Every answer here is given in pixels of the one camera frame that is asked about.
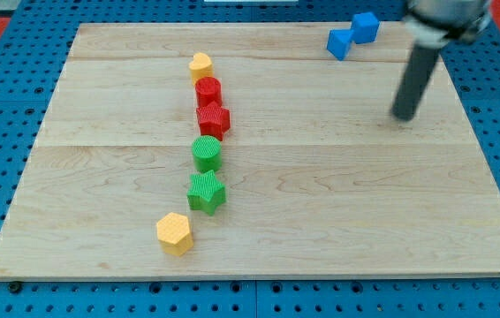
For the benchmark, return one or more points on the red star block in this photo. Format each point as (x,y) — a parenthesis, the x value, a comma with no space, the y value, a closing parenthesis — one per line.
(213,120)

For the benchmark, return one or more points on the wooden board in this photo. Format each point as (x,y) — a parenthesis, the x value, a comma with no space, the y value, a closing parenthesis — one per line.
(321,182)

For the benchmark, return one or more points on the yellow hexagon block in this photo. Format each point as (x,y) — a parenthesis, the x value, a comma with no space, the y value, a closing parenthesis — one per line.
(174,234)

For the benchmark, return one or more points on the red cylinder block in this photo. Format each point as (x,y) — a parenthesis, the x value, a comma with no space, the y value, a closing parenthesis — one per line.
(208,90)

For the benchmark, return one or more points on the green star block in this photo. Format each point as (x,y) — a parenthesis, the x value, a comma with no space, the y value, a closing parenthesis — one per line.
(206,192)

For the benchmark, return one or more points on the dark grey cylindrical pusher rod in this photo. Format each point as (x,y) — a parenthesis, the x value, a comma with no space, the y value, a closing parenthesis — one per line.
(416,76)

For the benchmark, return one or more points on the yellow heart block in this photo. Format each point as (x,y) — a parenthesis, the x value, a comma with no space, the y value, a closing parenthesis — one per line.
(200,67)

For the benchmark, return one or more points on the green cylinder block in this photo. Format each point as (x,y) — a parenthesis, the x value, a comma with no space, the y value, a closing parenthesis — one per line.
(206,152)

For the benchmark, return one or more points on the blue triangle block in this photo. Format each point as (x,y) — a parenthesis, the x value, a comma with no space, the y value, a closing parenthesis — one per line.
(339,43)

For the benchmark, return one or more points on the blue cube block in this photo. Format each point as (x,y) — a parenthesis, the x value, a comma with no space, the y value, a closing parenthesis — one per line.
(365,27)

